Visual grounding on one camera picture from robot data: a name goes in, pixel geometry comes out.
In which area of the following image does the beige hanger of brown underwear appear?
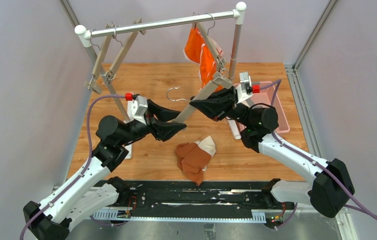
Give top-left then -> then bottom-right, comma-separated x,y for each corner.
166,72 -> 233,124

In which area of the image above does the brown underwear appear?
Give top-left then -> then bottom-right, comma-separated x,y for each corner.
174,136 -> 217,186

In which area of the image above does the beige hanger of grey underwear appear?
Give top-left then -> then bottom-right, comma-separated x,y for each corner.
104,30 -> 147,84

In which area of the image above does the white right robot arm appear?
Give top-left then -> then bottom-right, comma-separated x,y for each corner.
189,88 -> 355,218

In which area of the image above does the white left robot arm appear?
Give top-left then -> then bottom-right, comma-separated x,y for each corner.
23,93 -> 186,240

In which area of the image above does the beige hanger of orange underwear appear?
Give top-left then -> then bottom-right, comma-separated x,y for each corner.
192,13 -> 228,74

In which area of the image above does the orange underwear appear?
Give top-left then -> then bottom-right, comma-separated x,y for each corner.
183,23 -> 217,89

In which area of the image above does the empty beige clip hanger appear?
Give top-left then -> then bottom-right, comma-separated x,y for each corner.
84,35 -> 113,94

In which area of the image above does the pink plastic basket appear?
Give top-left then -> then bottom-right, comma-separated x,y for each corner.
236,80 -> 291,135

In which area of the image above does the metal clothes rack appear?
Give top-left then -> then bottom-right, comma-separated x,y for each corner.
74,1 -> 247,160

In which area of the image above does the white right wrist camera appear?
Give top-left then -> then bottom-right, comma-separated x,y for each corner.
235,71 -> 253,104

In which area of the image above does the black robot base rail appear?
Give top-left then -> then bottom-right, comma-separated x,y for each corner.
75,180 -> 309,223

